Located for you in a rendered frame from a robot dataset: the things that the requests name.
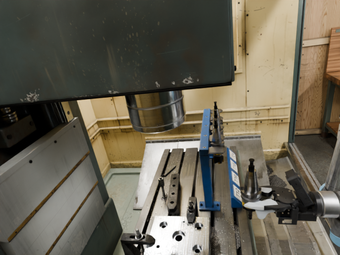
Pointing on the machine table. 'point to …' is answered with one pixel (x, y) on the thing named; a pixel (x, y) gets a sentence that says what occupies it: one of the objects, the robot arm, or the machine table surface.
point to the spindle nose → (156, 111)
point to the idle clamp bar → (172, 207)
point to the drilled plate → (198, 236)
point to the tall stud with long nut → (162, 186)
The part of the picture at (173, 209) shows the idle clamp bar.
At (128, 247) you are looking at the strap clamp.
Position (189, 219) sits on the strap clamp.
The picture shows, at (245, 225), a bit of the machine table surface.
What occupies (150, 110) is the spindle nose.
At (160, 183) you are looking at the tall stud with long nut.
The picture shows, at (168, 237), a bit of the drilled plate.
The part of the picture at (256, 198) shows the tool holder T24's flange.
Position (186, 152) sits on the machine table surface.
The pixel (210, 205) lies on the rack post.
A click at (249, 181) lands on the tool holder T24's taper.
